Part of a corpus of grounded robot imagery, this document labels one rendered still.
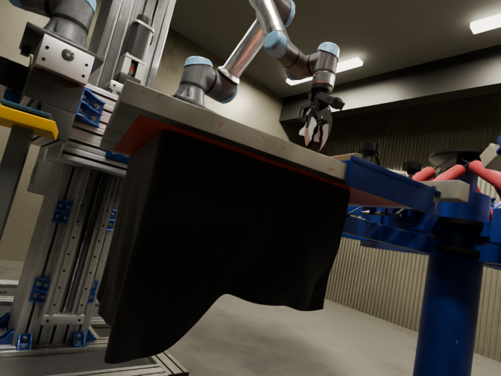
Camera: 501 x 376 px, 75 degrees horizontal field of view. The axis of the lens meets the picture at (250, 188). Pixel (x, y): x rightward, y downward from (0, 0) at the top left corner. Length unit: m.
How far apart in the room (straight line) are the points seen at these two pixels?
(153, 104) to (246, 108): 4.80
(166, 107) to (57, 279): 0.96
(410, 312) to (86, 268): 4.26
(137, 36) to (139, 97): 0.96
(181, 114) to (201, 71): 0.92
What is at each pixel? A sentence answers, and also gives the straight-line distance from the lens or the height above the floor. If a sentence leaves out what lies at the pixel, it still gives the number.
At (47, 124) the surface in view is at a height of 0.94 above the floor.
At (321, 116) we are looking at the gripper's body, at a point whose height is 1.21.
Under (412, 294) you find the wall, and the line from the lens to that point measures 4.98.
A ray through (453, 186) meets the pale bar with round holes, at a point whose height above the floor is 1.02.
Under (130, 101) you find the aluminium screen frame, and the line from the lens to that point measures 0.56.
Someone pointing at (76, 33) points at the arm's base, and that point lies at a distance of 1.32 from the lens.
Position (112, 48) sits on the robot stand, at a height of 1.41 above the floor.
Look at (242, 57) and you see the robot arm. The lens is 1.54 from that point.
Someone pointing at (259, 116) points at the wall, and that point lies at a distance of 5.50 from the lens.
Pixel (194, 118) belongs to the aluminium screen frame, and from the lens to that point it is 0.58.
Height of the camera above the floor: 0.80
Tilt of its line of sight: 7 degrees up
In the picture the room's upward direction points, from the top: 12 degrees clockwise
